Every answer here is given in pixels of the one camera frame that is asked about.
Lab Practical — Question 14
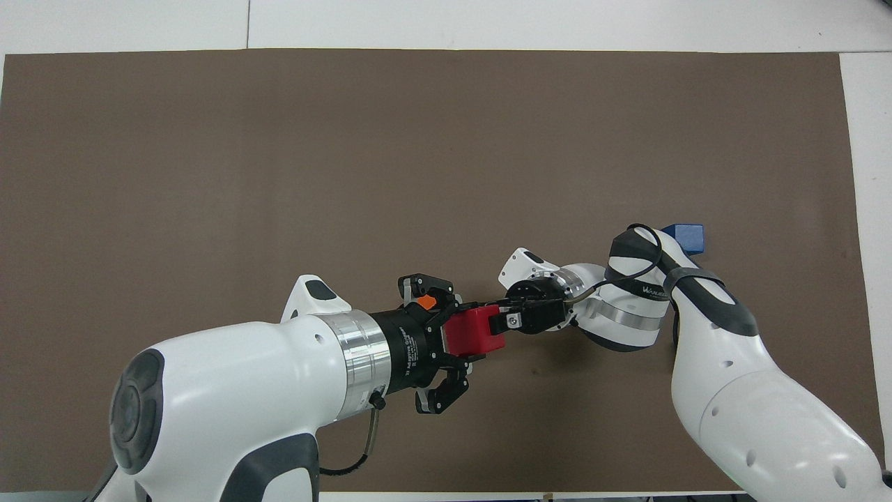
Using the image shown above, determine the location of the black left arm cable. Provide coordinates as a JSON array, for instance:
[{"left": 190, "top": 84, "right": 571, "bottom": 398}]
[{"left": 319, "top": 393, "right": 388, "bottom": 479}]

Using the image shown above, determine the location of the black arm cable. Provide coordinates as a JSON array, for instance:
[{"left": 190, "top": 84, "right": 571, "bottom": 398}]
[
  {"left": 570, "top": 223, "right": 725, "bottom": 302},
  {"left": 319, "top": 393, "right": 388, "bottom": 479}
]

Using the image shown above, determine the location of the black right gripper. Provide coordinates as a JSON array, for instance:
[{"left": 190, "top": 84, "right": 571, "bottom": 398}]
[{"left": 463, "top": 277, "right": 577, "bottom": 336}]

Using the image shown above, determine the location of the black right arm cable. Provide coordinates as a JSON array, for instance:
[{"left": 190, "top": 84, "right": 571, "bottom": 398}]
[{"left": 570, "top": 223, "right": 725, "bottom": 302}]

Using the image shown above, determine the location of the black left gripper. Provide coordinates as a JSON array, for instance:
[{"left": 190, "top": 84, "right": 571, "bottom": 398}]
[{"left": 368, "top": 273, "right": 470, "bottom": 416}]

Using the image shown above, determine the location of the red wooden block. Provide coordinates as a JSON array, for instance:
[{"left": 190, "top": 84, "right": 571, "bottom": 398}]
[{"left": 445, "top": 304, "right": 507, "bottom": 360}]

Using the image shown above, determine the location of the blue wooden block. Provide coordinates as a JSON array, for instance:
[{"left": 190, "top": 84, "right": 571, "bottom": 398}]
[{"left": 661, "top": 223, "right": 705, "bottom": 256}]

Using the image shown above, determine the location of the brown table mat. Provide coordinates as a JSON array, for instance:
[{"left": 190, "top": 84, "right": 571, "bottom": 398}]
[{"left": 0, "top": 48, "right": 889, "bottom": 494}]

